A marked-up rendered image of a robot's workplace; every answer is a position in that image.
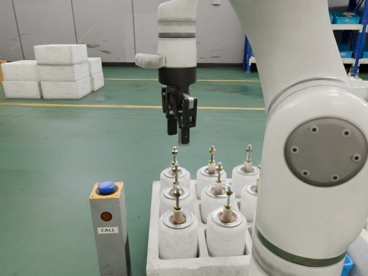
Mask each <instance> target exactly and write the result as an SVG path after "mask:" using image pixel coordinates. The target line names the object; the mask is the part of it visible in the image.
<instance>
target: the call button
mask: <svg viewBox="0 0 368 276"><path fill-rule="evenodd" d="M114 188H115V183H114V182H113V181H103V182H101V183H99V184H98V189H99V191H101V192H102V193H109V192H112V191H113V190H114Z"/></svg>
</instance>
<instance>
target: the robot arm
mask: <svg viewBox="0 0 368 276"><path fill-rule="evenodd" d="M228 1H229V3H230V5H231V7H232V8H233V10H234V12H235V14H236V16H237V18H238V20H239V22H240V24H241V26H242V28H243V30H244V32H245V34H246V36H247V38H248V40H249V43H250V46H251V48H252V52H253V54H254V58H255V61H256V66H257V70H258V75H259V78H260V82H261V87H262V92H263V98H264V104H265V109H266V129H265V133H264V140H263V148H262V157H261V167H260V178H259V183H258V194H257V203H256V215H255V225H254V235H253V240H252V248H251V258H250V267H249V276H341V273H342V269H343V265H344V262H345V259H346V255H347V251H348V248H349V246H350V244H351V243H353V242H354V241H355V240H356V239H357V238H358V236H359V235H360V233H361V231H362V230H363V228H364V225H365V222H366V219H367V216H368V102H367V101H366V100H364V99H363V98H362V97H361V96H359V95H358V94H357V93H356V92H355V91H354V89H353V87H352V85H351V83H350V81H349V78H348V76H347V73H346V71H345V68H344V65H343V62H342V59H341V56H340V52H339V50H338V47H337V44H336V41H335V37H334V33H333V30H332V27H331V22H330V16H329V10H328V3H327V0H228ZM197 4H198V0H174V1H169V2H165V3H162V4H161V5H160V6H159V7H158V37H159V38H158V49H157V54H136V56H135V64H136V65H138V66H140V67H142V68H146V69H158V82H159V83H160V84H163V85H166V86H162V87H161V92H162V108H163V109H162V111H163V113H165V117H166V118H167V134H168V135H176V134H177V123H178V126H179V145H180V146H181V147H182V146H188V145H189V144H190V128H192V127H196V117H197V102H198V100H197V97H190V93H189V86H190V85H191V84H194V83H195V82H196V80H197V46H196V38H195V37H196V13H197ZM179 111H182V112H179ZM181 117H182V119H181ZM191 117H192V120H191Z"/></svg>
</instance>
